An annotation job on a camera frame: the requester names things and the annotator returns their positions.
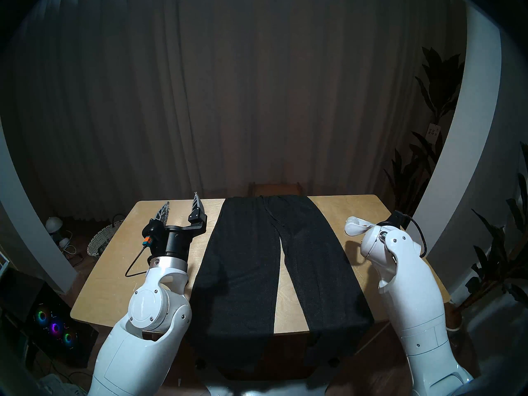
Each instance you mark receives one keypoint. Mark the white lint roller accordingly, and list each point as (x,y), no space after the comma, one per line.
(357,226)

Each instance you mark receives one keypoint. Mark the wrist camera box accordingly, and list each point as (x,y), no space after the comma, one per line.
(153,232)
(398,220)

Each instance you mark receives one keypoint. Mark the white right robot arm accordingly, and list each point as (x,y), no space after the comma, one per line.
(416,308)

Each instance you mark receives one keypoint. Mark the robot torso base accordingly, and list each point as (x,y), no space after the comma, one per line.
(268,391)

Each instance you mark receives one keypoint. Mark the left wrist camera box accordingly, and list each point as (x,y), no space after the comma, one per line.
(153,232)

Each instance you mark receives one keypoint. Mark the white wall tag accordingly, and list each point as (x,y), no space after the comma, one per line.
(433,129)

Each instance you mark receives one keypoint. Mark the black computer case RGB fans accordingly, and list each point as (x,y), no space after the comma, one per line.
(53,327)

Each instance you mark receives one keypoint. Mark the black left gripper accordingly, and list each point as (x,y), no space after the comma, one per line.
(175,242)

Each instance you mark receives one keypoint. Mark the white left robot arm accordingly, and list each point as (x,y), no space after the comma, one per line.
(144,308)

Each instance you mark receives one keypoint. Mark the white mushroom lamp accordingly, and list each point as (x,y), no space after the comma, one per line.
(53,223)

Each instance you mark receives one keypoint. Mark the striped wicker basket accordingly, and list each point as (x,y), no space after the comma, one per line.
(101,242)

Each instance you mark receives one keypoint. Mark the leafy plant in white pot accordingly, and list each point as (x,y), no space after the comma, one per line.
(501,251)

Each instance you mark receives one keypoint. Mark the black pants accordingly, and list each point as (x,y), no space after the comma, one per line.
(239,255)

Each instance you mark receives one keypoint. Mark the white round plant pot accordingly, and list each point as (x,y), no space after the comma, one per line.
(453,319)

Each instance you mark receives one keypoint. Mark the wooden chair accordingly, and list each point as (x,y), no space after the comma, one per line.
(275,189)

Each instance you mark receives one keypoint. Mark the grey pleated curtain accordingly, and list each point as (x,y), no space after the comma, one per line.
(206,90)

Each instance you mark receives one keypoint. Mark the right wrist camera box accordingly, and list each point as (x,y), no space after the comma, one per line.
(398,220)

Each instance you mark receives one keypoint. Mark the tall dark leafy plant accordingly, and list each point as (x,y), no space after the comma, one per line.
(439,77)

